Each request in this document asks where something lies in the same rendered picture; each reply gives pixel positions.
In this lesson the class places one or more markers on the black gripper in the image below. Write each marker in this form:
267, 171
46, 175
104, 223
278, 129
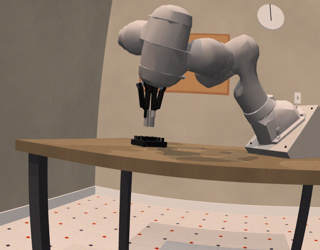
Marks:
150, 91

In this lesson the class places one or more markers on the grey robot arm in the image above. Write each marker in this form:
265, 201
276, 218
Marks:
166, 55

